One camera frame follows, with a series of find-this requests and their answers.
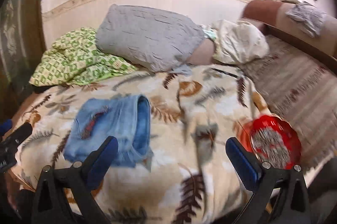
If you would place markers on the blue denim jeans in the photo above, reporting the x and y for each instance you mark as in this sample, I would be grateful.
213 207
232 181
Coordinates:
127 118

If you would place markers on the grey quilted pillow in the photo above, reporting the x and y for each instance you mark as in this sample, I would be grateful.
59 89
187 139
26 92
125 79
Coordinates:
158 40

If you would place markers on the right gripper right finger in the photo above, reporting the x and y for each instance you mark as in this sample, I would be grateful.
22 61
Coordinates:
279 196

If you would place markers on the brown wooden headboard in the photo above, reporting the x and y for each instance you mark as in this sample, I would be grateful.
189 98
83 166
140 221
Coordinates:
271 16

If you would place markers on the crumpled grey cloth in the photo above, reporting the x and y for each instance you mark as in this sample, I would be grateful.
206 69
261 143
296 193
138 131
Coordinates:
309 19

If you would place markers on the green white patterned blanket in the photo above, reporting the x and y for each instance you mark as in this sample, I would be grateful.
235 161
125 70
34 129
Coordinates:
75 59

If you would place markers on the striped sunflower seeds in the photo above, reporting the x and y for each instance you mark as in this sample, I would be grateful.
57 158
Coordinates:
268 145

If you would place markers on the floral leaf fleece blanket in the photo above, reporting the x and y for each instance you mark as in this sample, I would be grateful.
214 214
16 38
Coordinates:
188 178

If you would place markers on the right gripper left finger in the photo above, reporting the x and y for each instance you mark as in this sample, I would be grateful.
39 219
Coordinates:
50 202

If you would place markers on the red glass bowl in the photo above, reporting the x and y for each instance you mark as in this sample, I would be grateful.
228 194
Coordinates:
245 128

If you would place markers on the cream floral pillow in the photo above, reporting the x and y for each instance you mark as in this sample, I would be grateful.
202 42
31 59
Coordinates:
236 43

